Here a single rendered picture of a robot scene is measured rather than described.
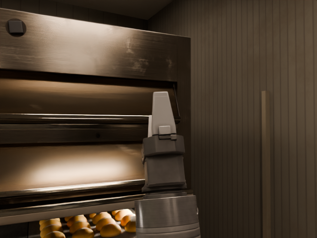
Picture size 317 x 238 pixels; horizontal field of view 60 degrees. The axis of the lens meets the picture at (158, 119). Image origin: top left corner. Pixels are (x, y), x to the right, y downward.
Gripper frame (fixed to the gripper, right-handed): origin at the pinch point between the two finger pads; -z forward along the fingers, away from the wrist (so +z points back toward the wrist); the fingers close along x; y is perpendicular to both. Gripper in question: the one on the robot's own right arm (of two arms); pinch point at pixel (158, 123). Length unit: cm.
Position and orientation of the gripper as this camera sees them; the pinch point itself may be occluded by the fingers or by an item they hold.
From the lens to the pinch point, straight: 42.4
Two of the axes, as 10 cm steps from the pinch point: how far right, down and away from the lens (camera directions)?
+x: 0.9, -2.9, -9.5
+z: 0.8, 9.6, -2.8
